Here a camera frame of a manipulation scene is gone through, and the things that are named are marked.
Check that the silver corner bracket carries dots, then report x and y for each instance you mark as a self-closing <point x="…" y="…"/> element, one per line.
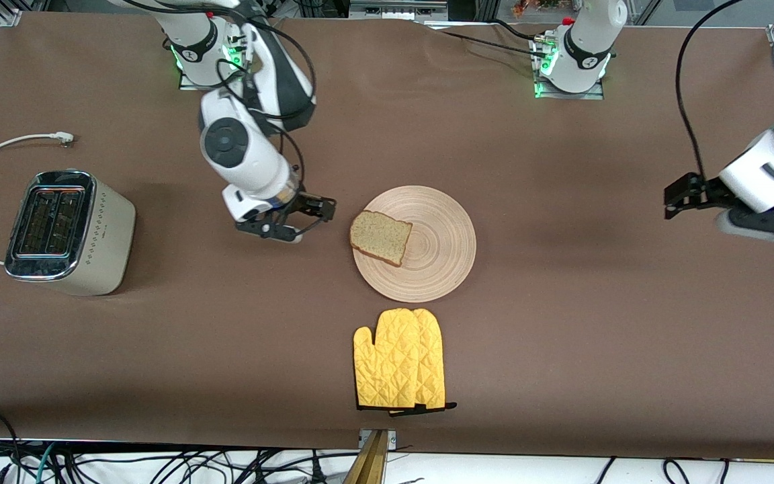
<point x="9" y="17"/>

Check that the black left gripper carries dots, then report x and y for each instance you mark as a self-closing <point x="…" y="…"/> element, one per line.
<point x="709" y="190"/>

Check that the silver table bracket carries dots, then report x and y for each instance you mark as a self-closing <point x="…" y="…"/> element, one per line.
<point x="392" y="438"/>

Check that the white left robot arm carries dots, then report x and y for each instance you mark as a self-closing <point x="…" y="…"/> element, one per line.
<point x="588" y="40"/>

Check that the yellow quilted oven mitt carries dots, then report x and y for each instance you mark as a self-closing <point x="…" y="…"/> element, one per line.
<point x="387" y="363"/>
<point x="433" y="363"/>

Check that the brown bread slice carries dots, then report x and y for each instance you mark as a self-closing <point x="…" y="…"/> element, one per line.
<point x="380" y="236"/>

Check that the beige chrome two-slot toaster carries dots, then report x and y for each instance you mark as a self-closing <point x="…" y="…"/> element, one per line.
<point x="105" y="235"/>

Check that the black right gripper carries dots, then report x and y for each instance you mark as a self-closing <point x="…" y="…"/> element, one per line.
<point x="304" y="204"/>

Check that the grey equipment box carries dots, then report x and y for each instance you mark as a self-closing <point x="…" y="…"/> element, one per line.
<point x="397" y="10"/>

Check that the round wooden plate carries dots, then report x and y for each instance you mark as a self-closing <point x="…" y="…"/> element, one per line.
<point x="434" y="249"/>

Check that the gold aluminium profile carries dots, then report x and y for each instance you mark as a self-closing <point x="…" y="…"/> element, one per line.
<point x="368" y="464"/>

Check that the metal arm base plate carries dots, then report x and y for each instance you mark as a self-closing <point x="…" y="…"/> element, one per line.
<point x="568" y="95"/>
<point x="192" y="85"/>

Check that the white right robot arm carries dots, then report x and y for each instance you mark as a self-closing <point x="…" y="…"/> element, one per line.
<point x="239" y="148"/>

